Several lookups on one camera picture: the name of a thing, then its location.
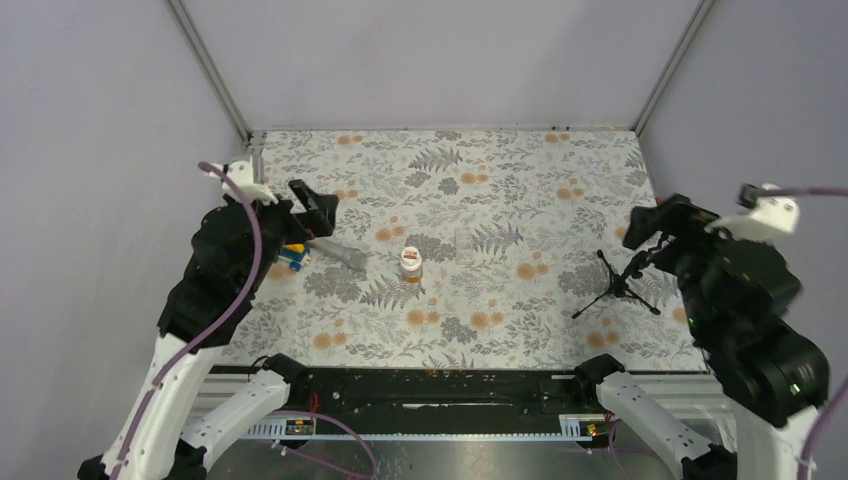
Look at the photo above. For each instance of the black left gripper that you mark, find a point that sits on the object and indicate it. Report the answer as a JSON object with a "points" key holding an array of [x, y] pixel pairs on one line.
{"points": [[320, 217]]}

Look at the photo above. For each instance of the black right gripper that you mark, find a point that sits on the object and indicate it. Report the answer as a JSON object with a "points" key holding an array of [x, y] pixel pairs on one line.
{"points": [[684, 217]]}

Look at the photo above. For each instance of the white orange pill bottle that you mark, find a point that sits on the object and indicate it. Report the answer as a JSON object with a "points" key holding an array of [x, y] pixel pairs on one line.
{"points": [[411, 264]]}

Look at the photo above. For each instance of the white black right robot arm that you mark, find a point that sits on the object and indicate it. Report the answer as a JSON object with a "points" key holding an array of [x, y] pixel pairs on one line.
{"points": [[779, 393]]}

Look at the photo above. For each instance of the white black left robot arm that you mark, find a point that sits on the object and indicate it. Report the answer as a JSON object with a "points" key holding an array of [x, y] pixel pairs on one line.
{"points": [[152, 443]]}

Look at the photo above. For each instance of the yellow blue toy blocks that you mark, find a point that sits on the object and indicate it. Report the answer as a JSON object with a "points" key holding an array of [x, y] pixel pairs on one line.
{"points": [[295, 256]]}

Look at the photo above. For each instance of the grey cylindrical tool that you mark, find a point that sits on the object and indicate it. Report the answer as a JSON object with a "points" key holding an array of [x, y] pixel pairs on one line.
{"points": [[349, 256]]}

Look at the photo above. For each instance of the floral patterned table mat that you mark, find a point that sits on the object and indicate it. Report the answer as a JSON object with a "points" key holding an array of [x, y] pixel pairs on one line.
{"points": [[538, 205]]}

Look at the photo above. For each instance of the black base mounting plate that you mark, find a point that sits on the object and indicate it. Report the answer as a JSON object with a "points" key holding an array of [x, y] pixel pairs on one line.
{"points": [[384, 397]]}

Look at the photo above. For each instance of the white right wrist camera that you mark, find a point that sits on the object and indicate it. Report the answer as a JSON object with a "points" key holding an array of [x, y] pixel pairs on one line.
{"points": [[767, 217]]}

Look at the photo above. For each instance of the slotted metal cable duct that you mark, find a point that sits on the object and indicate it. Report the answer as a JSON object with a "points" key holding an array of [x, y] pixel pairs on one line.
{"points": [[559, 427]]}

